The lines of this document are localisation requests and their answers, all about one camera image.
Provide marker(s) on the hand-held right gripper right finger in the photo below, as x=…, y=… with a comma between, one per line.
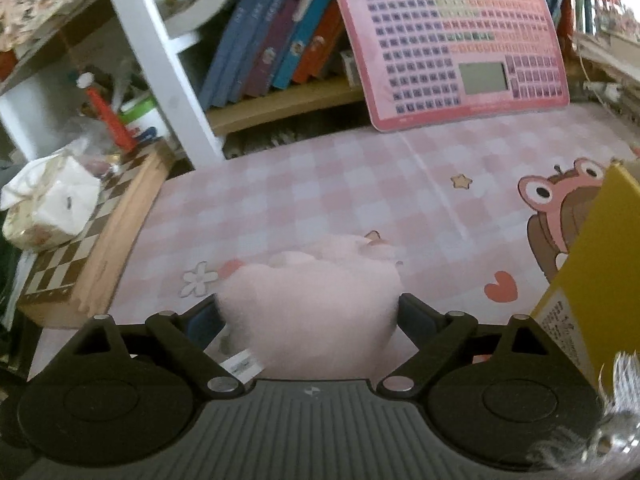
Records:
x=418, y=321

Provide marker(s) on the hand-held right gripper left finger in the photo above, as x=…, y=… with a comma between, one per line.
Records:
x=201, y=323

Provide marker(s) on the pink plush toy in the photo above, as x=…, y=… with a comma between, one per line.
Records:
x=310, y=305

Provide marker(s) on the yellow cardboard box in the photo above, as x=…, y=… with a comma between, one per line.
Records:
x=595, y=280

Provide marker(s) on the wooden chessboard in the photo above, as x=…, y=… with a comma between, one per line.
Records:
x=95, y=245

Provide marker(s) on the pink checked table mat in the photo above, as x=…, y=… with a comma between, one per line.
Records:
x=350, y=185

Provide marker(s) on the tissue pack in plastic wrap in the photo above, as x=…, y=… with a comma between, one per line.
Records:
x=45, y=205

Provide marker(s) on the green white box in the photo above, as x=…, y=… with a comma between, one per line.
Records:
x=145, y=120

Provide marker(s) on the wooden desk shelf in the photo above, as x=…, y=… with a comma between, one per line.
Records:
x=280, y=105

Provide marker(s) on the small white card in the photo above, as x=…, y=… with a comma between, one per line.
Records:
x=349, y=67

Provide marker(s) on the pink learning tablet board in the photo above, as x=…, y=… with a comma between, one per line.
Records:
x=450, y=35

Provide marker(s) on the row of blue books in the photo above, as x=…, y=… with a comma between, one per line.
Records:
x=270, y=35

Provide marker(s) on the stack of books and papers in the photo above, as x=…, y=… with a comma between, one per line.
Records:
x=612, y=45

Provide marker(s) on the white shelf frame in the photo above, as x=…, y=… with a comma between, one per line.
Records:
x=160, y=70

